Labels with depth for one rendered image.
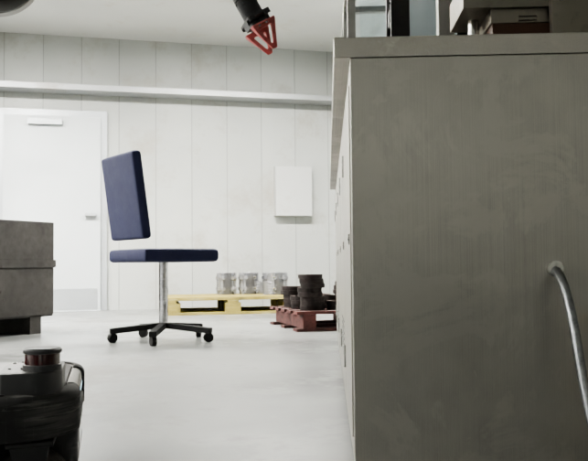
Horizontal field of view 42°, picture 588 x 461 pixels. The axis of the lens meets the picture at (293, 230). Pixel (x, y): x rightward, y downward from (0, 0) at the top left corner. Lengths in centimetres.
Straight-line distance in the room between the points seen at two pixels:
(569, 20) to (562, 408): 73
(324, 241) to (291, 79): 194
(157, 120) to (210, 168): 80
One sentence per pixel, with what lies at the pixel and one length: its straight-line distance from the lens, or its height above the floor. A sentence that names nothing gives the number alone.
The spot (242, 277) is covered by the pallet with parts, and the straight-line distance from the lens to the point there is 809.
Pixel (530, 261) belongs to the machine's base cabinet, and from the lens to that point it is 147.
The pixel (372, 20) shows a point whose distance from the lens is 286.
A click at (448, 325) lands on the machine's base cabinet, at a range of 144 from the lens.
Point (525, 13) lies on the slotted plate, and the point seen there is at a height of 96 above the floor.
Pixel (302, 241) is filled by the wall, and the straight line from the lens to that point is 884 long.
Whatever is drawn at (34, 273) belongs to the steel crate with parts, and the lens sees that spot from 571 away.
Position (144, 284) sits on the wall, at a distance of 856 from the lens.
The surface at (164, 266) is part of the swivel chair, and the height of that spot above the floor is 47.
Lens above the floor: 47
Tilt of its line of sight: 3 degrees up
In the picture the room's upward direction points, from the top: 1 degrees counter-clockwise
